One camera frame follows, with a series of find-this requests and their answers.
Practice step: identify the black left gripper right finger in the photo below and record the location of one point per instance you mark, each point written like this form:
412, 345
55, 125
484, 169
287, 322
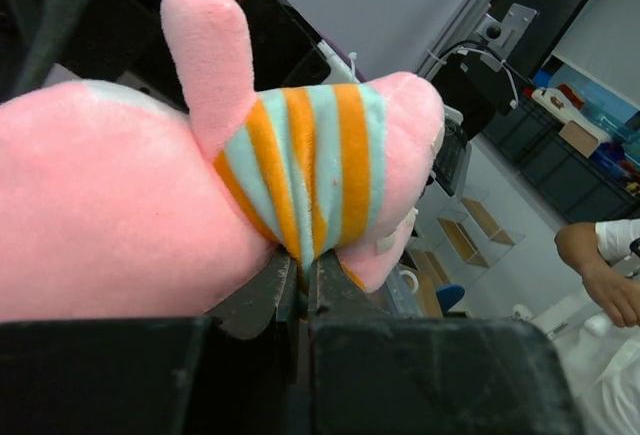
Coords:
376, 373

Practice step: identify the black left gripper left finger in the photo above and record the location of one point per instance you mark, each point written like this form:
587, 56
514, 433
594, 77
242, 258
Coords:
224, 372

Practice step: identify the pink plush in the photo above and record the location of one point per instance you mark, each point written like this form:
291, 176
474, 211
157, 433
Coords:
115, 204

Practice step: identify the person's forearm in background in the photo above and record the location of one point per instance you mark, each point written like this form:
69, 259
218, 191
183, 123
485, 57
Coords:
591, 249

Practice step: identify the dark storage shelf in background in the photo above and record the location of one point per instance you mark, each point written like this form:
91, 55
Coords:
577, 187

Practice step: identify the black monitor in background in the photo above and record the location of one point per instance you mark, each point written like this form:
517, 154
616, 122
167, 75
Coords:
518, 37

